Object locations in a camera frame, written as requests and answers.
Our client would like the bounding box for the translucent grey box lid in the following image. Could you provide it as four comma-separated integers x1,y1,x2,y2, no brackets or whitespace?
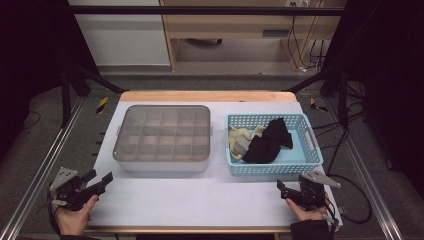
112,104,212,163

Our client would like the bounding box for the white compartment storage box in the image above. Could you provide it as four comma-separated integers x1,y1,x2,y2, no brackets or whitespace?
112,104,213,173

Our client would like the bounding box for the white power strip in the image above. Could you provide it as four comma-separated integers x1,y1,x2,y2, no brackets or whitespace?
285,0,312,8

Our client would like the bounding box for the thin black floor cable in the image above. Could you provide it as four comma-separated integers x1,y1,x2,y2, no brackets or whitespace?
19,109,43,132

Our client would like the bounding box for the black hanging cable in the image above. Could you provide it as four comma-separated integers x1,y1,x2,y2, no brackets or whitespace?
288,14,326,73

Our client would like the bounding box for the aluminium rail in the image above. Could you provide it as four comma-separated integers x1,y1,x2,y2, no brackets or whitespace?
0,96,86,240
324,98,406,240

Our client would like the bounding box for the looped black floor cable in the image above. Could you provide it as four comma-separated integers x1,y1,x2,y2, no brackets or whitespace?
326,173,373,225

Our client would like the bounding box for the light wooden desk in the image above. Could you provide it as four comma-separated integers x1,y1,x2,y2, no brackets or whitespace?
159,0,348,73

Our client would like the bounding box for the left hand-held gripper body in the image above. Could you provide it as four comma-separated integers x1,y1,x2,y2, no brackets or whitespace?
49,166,101,212

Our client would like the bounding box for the black metal stand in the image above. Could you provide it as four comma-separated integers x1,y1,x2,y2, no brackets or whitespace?
60,63,126,128
283,63,350,129

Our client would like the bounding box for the person's left hand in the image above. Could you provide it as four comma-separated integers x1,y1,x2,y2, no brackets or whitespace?
53,194,99,236

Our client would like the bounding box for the yellow black tape strip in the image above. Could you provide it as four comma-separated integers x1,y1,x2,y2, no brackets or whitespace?
309,97,329,113
95,96,110,115

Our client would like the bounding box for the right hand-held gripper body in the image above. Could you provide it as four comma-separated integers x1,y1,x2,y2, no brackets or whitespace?
291,170,342,211

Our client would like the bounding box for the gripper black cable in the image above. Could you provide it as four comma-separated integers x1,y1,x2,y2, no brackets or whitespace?
319,196,339,240
47,198,64,236

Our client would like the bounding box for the black curtain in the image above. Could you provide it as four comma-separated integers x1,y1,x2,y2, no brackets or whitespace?
0,0,101,161
321,0,424,201

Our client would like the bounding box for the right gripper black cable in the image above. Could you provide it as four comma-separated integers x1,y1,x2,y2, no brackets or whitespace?
319,196,339,240

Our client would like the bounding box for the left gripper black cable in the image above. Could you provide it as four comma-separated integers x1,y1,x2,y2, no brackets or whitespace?
47,198,64,236

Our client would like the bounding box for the black horizontal frame bar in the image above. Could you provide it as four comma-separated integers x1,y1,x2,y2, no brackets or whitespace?
66,5,348,17

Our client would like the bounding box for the person's right hand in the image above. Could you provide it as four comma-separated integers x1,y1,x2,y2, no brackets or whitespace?
285,196,329,223

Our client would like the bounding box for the pale yellow sock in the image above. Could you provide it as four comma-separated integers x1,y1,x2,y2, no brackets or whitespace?
250,124,267,138
228,125,253,160

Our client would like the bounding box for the yellow hanging cable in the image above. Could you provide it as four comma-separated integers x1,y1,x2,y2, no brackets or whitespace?
287,0,325,71

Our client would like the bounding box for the white cabinet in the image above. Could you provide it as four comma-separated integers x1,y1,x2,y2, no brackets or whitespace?
68,0,172,67

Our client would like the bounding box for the blue perforated plastic basket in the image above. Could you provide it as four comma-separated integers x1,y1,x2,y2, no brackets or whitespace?
225,113,324,177

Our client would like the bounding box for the white table sheet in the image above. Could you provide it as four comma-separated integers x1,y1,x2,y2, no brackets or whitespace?
83,100,344,231

